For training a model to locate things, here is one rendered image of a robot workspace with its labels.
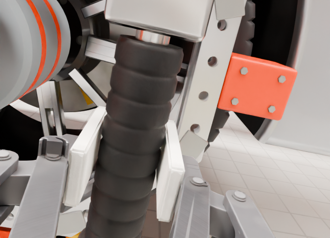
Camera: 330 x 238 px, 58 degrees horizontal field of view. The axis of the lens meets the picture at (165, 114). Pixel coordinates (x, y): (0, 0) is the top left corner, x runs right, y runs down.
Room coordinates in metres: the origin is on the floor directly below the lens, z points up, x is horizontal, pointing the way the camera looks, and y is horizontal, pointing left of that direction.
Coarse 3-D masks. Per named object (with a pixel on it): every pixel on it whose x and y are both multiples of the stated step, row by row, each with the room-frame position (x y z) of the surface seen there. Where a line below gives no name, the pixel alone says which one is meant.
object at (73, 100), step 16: (64, 0) 0.51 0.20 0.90; (96, 0) 0.56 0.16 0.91; (96, 16) 0.56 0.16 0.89; (96, 32) 0.54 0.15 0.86; (112, 32) 0.56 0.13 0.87; (128, 32) 0.57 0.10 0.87; (96, 64) 0.56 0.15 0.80; (112, 64) 0.56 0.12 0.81; (64, 80) 0.55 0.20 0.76; (96, 80) 0.56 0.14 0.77; (32, 96) 0.55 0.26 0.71; (64, 96) 0.56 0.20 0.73; (80, 96) 0.56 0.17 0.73; (64, 112) 0.56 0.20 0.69
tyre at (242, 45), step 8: (248, 0) 0.46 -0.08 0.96; (248, 8) 0.46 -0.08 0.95; (248, 16) 0.46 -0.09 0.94; (240, 24) 0.46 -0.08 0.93; (248, 24) 0.46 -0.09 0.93; (240, 32) 0.46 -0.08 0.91; (248, 32) 0.46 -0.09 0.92; (240, 40) 0.46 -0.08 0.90; (248, 40) 0.47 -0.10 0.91; (240, 48) 0.46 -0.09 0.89; (248, 48) 0.46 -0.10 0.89; (216, 112) 0.46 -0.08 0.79; (224, 112) 0.46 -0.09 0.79; (216, 120) 0.46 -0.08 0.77; (224, 120) 0.47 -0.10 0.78; (216, 128) 0.46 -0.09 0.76; (208, 136) 0.46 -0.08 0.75; (216, 136) 0.47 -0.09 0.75; (208, 144) 0.47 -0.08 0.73; (152, 192) 0.45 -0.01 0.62
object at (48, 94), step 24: (72, 0) 0.46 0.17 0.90; (72, 24) 0.50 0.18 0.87; (72, 48) 0.50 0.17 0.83; (96, 48) 0.46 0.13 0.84; (192, 48) 0.46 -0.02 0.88; (72, 72) 0.46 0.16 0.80; (48, 96) 0.45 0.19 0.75; (96, 96) 0.46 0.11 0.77; (0, 120) 0.57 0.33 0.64; (24, 120) 0.62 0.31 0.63; (48, 120) 0.46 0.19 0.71; (0, 144) 0.50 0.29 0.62; (24, 144) 0.53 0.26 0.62
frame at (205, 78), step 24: (216, 0) 0.37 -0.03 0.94; (240, 0) 0.37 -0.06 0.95; (216, 24) 0.37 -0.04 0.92; (216, 48) 0.37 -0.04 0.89; (192, 72) 0.38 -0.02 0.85; (216, 72) 0.37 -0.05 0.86; (192, 96) 0.37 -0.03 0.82; (216, 96) 0.37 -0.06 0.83; (192, 120) 0.37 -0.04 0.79; (192, 144) 0.37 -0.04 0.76; (72, 216) 0.35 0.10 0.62
